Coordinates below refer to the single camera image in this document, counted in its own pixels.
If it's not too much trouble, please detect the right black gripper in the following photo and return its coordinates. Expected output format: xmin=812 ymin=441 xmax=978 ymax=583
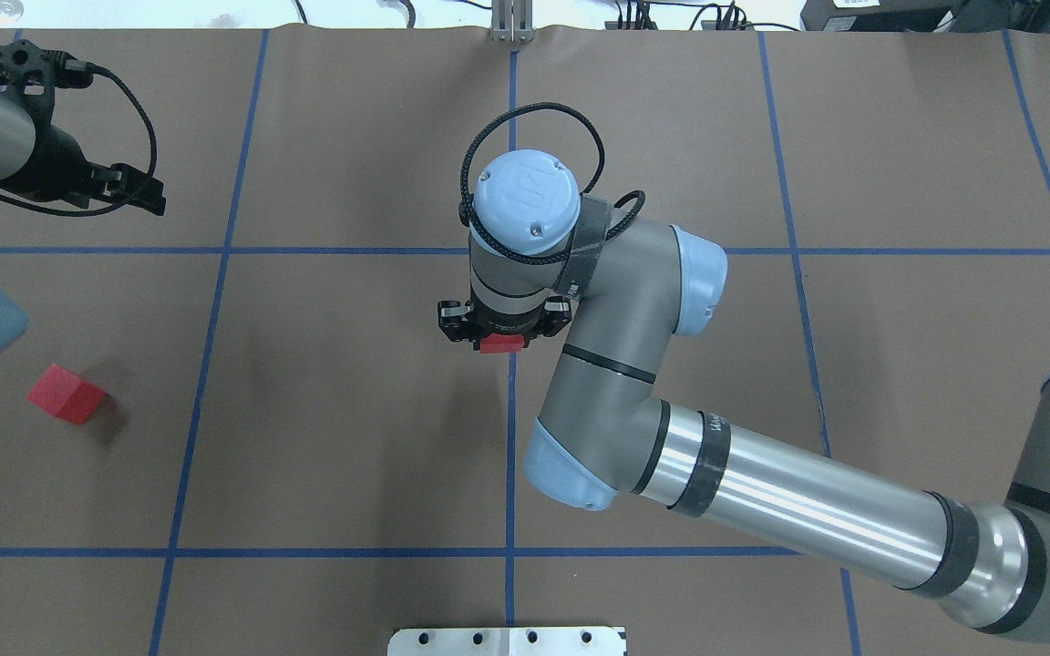
xmin=437 ymin=295 xmax=572 ymax=350

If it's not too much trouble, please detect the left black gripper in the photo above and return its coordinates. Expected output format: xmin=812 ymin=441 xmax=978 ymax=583
xmin=5 ymin=126 xmax=167 ymax=217

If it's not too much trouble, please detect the red block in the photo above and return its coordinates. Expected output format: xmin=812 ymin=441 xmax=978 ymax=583
xmin=26 ymin=363 xmax=108 ymax=426
xmin=476 ymin=333 xmax=528 ymax=354

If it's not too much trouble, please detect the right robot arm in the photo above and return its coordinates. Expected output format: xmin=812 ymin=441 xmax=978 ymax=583
xmin=438 ymin=149 xmax=1050 ymax=643

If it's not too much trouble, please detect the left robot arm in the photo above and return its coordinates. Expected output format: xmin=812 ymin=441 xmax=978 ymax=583
xmin=0 ymin=51 xmax=167 ymax=353

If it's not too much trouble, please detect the brown paper table mat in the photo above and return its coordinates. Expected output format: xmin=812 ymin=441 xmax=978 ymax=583
xmin=0 ymin=25 xmax=1050 ymax=655

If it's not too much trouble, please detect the black equipment box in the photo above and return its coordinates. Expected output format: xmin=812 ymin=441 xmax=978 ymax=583
xmin=800 ymin=1 xmax=1050 ymax=34

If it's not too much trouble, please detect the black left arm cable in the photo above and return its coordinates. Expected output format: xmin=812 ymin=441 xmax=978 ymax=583
xmin=0 ymin=60 xmax=159 ymax=218

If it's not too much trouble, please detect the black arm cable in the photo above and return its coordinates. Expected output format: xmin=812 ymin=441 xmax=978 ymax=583
xmin=459 ymin=102 xmax=646 ymax=267
xmin=0 ymin=60 xmax=159 ymax=218

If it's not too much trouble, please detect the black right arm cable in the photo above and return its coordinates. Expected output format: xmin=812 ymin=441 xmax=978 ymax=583
xmin=459 ymin=102 xmax=646 ymax=267

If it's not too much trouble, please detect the aluminium frame post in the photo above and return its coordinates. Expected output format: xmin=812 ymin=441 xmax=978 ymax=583
xmin=489 ymin=0 xmax=536 ymax=45

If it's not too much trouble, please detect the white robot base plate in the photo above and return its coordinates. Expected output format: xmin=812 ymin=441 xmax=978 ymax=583
xmin=386 ymin=626 xmax=630 ymax=655

